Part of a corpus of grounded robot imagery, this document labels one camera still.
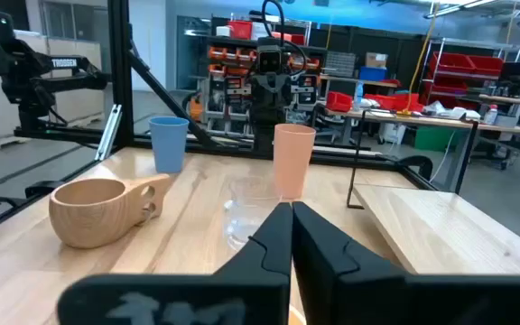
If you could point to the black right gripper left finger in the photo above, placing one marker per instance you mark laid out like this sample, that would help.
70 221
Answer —
242 293

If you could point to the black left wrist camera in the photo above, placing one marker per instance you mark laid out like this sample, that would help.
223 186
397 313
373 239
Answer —
269 56

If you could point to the red plastic bin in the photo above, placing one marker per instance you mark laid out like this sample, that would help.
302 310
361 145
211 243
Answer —
240 30
339 102

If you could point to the neighbouring rig black robot arm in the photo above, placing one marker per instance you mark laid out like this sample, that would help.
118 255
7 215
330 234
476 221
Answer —
25 72

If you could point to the black table clamp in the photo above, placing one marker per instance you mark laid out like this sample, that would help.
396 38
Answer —
43 188
418 164

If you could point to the green bin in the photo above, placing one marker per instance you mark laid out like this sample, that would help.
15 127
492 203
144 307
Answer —
433 139

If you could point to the cardboard box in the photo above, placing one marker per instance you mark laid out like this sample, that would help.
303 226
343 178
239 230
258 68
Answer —
376 60

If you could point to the silver metal bracket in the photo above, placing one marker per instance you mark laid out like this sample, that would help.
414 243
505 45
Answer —
108 133

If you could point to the wooden workbench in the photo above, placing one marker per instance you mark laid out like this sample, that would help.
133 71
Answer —
422 121

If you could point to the grey small parts drawer cabinet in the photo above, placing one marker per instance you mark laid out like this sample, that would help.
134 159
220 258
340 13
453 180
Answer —
340 64

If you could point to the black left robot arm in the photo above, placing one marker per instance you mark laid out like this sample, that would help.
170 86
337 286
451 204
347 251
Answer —
262 133

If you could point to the clear plastic cup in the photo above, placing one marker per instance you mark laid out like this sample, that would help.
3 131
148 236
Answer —
246 216

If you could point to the tall peach plastic cup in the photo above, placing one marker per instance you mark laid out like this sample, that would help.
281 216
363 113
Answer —
292 162

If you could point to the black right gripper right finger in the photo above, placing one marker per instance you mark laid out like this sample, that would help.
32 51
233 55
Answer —
377 298

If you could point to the storage rack with orange bins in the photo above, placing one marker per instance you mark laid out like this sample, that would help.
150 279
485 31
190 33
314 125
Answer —
230 86

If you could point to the wooden shelf with black legs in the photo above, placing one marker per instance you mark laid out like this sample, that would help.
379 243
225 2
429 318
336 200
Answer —
445 234

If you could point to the blue plastic cup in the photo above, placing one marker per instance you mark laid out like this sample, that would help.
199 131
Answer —
168 144

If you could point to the blue storage box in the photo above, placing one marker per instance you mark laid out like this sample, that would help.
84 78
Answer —
373 74

